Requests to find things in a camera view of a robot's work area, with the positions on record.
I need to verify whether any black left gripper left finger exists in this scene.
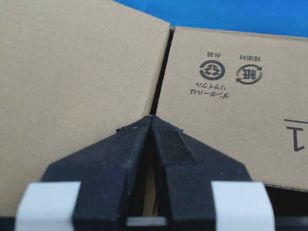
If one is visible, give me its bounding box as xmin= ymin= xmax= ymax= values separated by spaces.
xmin=41 ymin=116 xmax=152 ymax=231

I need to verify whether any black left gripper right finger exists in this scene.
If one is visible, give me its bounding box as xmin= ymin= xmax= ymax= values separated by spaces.
xmin=151 ymin=116 xmax=251 ymax=231

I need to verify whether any brown cardboard box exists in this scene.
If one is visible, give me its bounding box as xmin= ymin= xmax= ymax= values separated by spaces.
xmin=0 ymin=0 xmax=308 ymax=217

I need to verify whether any blue table cloth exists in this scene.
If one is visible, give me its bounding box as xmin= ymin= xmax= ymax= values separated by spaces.
xmin=120 ymin=0 xmax=308 ymax=38

